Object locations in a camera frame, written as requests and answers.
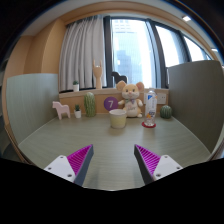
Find wooden hand figure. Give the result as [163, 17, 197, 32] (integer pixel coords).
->
[92, 59, 104, 90]

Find white wall socket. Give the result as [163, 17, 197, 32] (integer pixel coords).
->
[156, 92, 167, 105]

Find tall green cactus ornament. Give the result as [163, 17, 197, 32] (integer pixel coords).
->
[83, 92, 97, 118]

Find wooden desk back ledge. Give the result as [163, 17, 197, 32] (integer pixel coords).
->
[59, 87, 170, 116]

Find grey white curtain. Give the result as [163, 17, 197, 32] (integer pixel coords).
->
[58, 14, 108, 93]

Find grey green desk partition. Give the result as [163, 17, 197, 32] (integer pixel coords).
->
[167, 59, 224, 154]

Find black horse figurine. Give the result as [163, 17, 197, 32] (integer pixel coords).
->
[111, 71, 128, 85]

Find dark-framed window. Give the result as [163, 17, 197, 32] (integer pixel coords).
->
[103, 15, 214, 89]

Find pale green desk partition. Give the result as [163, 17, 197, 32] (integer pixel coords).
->
[5, 73, 60, 144]

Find ceiling lights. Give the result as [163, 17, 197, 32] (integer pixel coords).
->
[181, 14, 219, 53]

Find beige mouse plush toy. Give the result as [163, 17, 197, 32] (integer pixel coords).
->
[115, 80, 146, 118]

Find round green cactus ornament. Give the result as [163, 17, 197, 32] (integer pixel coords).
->
[159, 104, 173, 120]

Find clear plastic water bottle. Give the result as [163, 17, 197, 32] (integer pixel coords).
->
[143, 89, 158, 127]

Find small plant in white pot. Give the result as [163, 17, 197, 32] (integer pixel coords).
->
[73, 104, 83, 119]
[72, 80, 80, 93]

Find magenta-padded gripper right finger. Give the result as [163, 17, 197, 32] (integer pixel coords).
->
[133, 144, 184, 186]

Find pink horse figurine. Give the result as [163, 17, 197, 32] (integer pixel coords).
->
[51, 101, 71, 120]

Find pale yellow cup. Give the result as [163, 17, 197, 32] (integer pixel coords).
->
[108, 108, 128, 130]

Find flat round red coaster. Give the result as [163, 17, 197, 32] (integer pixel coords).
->
[141, 121, 157, 129]

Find round purple number sign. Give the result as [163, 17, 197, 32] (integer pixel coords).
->
[103, 96, 119, 112]

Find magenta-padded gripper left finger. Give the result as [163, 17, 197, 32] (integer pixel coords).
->
[43, 144, 95, 187]

